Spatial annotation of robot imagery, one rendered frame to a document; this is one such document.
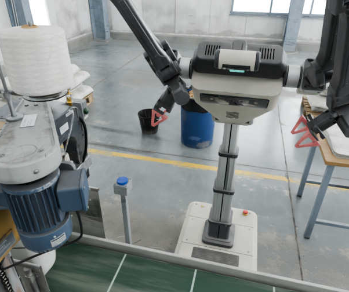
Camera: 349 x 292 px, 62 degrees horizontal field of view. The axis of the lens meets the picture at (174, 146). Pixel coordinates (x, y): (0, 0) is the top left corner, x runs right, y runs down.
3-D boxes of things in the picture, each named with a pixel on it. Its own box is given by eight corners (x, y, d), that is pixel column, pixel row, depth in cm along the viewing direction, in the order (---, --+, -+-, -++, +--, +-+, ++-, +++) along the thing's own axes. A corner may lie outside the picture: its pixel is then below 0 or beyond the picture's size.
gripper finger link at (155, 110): (144, 123, 115) (155, 105, 111) (148, 116, 121) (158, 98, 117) (158, 132, 116) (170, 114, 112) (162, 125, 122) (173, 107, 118)
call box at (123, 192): (133, 187, 163) (132, 178, 159) (127, 196, 156) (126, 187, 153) (119, 185, 164) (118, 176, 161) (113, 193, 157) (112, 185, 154)
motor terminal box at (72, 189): (91, 195, 94) (86, 166, 88) (90, 218, 85) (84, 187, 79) (65, 198, 92) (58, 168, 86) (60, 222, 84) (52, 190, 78)
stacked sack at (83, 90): (95, 92, 473) (94, 83, 465) (73, 109, 417) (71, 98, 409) (72, 90, 481) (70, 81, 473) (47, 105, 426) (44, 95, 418)
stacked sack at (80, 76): (93, 78, 460) (91, 69, 453) (69, 92, 403) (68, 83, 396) (68, 76, 469) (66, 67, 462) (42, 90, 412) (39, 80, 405)
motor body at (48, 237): (83, 224, 98) (70, 163, 85) (57, 262, 85) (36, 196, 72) (43, 216, 101) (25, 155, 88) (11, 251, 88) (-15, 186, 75)
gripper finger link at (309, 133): (290, 143, 103) (315, 129, 99) (287, 134, 109) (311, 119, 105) (301, 156, 105) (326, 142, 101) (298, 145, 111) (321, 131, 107)
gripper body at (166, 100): (154, 106, 113) (163, 90, 109) (159, 97, 122) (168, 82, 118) (168, 115, 114) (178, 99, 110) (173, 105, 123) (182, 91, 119)
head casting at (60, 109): (89, 155, 137) (79, 95, 122) (60, 188, 117) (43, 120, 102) (34, 147, 143) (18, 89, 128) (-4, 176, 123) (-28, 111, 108)
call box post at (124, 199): (135, 277, 201) (127, 189, 161) (134, 281, 198) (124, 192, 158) (131, 277, 201) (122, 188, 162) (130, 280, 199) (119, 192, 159)
